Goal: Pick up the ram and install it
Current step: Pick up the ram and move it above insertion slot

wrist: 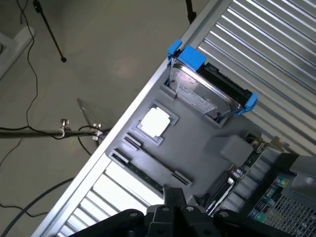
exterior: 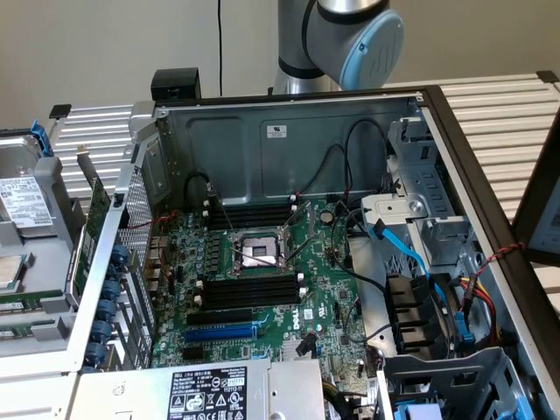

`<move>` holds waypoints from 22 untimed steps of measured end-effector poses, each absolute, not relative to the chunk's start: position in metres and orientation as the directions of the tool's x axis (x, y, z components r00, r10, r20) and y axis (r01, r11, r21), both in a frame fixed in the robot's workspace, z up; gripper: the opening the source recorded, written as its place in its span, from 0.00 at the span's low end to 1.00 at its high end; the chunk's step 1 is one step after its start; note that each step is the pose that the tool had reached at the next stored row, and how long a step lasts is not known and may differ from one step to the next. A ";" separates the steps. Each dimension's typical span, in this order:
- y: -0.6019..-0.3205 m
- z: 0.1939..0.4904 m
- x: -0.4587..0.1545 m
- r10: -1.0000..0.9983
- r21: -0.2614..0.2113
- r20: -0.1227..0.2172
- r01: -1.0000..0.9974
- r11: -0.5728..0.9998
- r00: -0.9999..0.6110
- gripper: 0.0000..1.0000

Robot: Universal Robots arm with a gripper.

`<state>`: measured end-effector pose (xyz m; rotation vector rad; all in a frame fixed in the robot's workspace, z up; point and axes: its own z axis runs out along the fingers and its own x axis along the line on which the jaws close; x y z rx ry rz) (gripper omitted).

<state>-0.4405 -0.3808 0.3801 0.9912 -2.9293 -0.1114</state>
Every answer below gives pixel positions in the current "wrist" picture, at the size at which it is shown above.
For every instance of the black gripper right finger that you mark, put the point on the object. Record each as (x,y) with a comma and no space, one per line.
(192,222)

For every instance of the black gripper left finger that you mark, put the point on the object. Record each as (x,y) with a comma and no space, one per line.
(158,222)

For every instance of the green graphics card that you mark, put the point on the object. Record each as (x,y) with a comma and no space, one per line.
(254,158)

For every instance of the silver CPU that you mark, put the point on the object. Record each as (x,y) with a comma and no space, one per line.
(155,122)

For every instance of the silver pole clamp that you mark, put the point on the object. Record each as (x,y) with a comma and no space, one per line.
(97,129)
(64,123)

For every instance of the clear acrylic plate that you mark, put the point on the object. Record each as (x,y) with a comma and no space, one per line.
(86,111)

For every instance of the silver hard disk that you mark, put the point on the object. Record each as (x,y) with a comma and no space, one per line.
(197,86)

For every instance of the black metal pole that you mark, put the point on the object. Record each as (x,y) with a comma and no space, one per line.
(29,134)

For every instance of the black tripod leg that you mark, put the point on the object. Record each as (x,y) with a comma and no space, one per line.
(49,29)
(190,11)

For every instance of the white desk foot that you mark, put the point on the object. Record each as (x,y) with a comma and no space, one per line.
(14,42)

